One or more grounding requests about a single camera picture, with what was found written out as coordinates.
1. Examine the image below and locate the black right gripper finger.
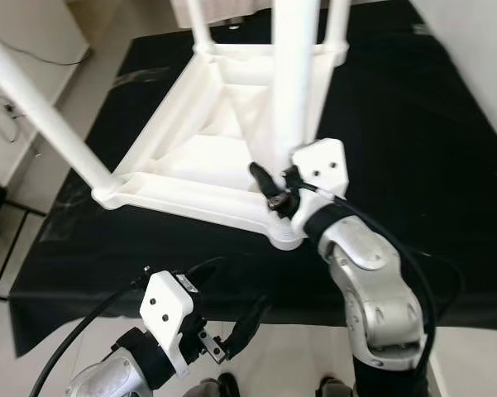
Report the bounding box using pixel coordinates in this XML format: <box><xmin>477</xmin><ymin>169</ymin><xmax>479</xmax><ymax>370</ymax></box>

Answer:
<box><xmin>248</xmin><ymin>162</ymin><xmax>284</xmax><ymax>203</ymax></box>

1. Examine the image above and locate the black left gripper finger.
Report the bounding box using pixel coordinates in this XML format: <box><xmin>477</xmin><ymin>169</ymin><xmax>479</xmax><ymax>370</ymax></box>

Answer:
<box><xmin>186</xmin><ymin>256</ymin><xmax>228</xmax><ymax>286</ymax></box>
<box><xmin>227</xmin><ymin>296</ymin><xmax>271</xmax><ymax>358</ymax></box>

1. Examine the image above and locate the white plastic table leg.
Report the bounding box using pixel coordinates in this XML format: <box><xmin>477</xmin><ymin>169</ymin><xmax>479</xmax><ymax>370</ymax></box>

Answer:
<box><xmin>271</xmin><ymin>0</ymin><xmax>322</xmax><ymax>170</ymax></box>
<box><xmin>186</xmin><ymin>0</ymin><xmax>214</xmax><ymax>52</ymax></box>
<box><xmin>0</xmin><ymin>29</ymin><xmax>118</xmax><ymax>198</ymax></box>
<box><xmin>325</xmin><ymin>0</ymin><xmax>352</xmax><ymax>52</ymax></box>

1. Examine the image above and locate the white plastic table top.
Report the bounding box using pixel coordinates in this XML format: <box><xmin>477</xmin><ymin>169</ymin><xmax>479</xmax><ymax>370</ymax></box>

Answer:
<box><xmin>93</xmin><ymin>41</ymin><xmax>350</xmax><ymax>251</ymax></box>

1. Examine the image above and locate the black tablecloth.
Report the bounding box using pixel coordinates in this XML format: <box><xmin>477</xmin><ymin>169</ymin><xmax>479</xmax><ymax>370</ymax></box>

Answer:
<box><xmin>8</xmin><ymin>0</ymin><xmax>497</xmax><ymax>358</ymax></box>

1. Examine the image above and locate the clear tape patch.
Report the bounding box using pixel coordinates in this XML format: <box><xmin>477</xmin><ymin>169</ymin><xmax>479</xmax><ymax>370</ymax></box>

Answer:
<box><xmin>41</xmin><ymin>175</ymin><xmax>98</xmax><ymax>242</ymax></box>
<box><xmin>112</xmin><ymin>66</ymin><xmax>162</xmax><ymax>88</ymax></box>

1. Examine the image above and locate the white cloth covered bench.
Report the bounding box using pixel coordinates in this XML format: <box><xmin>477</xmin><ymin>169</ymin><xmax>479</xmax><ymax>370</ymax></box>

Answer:
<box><xmin>170</xmin><ymin>0</ymin><xmax>274</xmax><ymax>30</ymax></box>

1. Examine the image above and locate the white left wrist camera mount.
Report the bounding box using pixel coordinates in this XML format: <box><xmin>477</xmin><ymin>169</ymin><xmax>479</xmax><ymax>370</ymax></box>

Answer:
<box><xmin>139</xmin><ymin>270</ymin><xmax>198</xmax><ymax>377</ymax></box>

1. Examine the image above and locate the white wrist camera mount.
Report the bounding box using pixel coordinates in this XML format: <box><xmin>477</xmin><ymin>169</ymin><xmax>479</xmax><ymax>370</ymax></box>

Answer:
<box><xmin>139</xmin><ymin>270</ymin><xmax>198</xmax><ymax>377</ymax></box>
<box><xmin>289</xmin><ymin>138</ymin><xmax>350</xmax><ymax>234</ymax></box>

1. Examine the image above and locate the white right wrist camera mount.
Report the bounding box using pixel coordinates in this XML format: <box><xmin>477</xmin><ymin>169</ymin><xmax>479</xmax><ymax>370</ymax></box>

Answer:
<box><xmin>289</xmin><ymin>138</ymin><xmax>350</xmax><ymax>234</ymax></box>

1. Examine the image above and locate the black power cable with adapter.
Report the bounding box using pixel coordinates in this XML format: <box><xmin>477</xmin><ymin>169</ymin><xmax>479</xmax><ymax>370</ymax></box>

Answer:
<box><xmin>0</xmin><ymin>93</ymin><xmax>24</xmax><ymax>143</ymax></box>

